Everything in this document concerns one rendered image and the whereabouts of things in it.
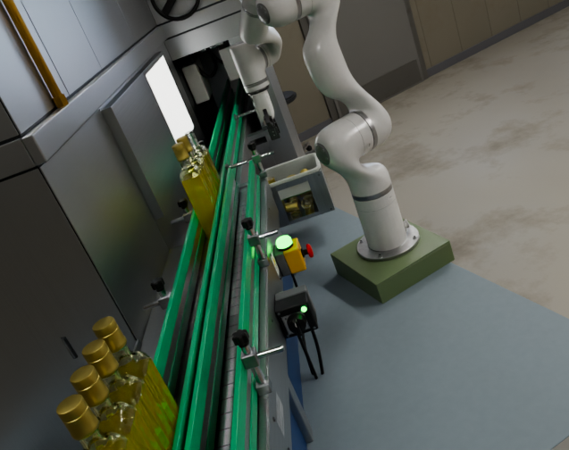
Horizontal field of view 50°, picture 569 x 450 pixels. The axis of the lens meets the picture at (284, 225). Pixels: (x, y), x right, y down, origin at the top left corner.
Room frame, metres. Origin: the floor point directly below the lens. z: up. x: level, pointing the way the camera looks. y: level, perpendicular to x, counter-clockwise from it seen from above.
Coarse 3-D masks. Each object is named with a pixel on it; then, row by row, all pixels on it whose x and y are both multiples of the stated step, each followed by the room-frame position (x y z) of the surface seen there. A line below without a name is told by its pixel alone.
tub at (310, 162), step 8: (296, 160) 2.10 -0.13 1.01; (304, 160) 2.10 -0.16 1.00; (312, 160) 2.09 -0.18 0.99; (272, 168) 2.12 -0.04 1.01; (280, 168) 2.11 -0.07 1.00; (288, 168) 2.11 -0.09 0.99; (296, 168) 2.10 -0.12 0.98; (304, 168) 2.10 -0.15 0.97; (312, 168) 2.09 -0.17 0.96; (272, 176) 2.11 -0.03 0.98; (280, 176) 2.11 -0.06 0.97; (288, 176) 2.11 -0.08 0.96; (296, 176) 1.94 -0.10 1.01; (272, 184) 1.96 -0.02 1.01
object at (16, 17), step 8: (8, 0) 1.40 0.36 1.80; (8, 8) 1.40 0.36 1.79; (16, 8) 1.41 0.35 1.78; (16, 16) 1.40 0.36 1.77; (16, 24) 1.40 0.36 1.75; (24, 24) 1.41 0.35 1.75; (24, 32) 1.40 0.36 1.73; (24, 40) 1.40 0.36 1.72; (32, 40) 1.41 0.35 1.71; (32, 48) 1.40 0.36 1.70; (32, 56) 1.40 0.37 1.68; (40, 56) 1.40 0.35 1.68; (40, 64) 1.40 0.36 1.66; (40, 72) 1.40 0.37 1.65; (48, 72) 1.40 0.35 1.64; (48, 80) 1.40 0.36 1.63; (48, 88) 1.41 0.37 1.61; (56, 88) 1.40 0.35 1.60; (56, 96) 1.40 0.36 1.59; (64, 96) 1.41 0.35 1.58; (56, 104) 1.40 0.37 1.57; (64, 104) 1.40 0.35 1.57
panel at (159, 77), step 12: (156, 72) 2.32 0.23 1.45; (168, 72) 2.50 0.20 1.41; (156, 84) 2.24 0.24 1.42; (168, 84) 2.42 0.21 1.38; (156, 96) 2.17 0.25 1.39; (168, 96) 2.33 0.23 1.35; (168, 108) 2.25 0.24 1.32; (180, 108) 2.45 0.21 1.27; (168, 120) 2.18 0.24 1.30; (180, 120) 2.36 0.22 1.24; (180, 132) 2.28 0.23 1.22
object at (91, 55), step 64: (0, 0) 1.41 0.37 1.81; (64, 0) 1.80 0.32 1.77; (128, 0) 2.49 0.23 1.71; (0, 64) 1.26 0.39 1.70; (64, 64) 1.58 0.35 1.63; (128, 64) 2.02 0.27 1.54; (0, 128) 1.20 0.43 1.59; (64, 128) 1.34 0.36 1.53; (0, 192) 1.21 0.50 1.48; (64, 192) 1.24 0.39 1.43; (128, 192) 1.57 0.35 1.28; (0, 256) 1.22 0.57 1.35; (64, 256) 1.20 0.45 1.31; (128, 256) 1.37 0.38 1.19; (0, 320) 1.23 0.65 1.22; (64, 320) 1.21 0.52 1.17; (128, 320) 1.20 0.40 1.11; (0, 384) 1.24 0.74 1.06; (64, 384) 1.22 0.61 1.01; (0, 448) 1.25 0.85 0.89; (64, 448) 1.23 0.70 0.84
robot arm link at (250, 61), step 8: (232, 48) 2.00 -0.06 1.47; (240, 48) 1.99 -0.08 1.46; (248, 48) 1.99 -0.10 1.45; (256, 48) 2.02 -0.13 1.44; (232, 56) 2.02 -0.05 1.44; (240, 56) 1.99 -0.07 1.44; (248, 56) 1.99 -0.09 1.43; (256, 56) 2.00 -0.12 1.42; (264, 56) 2.01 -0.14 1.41; (240, 64) 2.00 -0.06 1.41; (248, 64) 1.99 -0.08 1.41; (256, 64) 1.99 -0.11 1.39; (264, 64) 2.01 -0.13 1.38; (240, 72) 2.01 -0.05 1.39; (248, 72) 1.99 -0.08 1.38; (256, 72) 1.99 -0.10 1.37; (264, 72) 2.01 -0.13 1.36; (248, 80) 1.99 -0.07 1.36; (256, 80) 1.99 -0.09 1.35
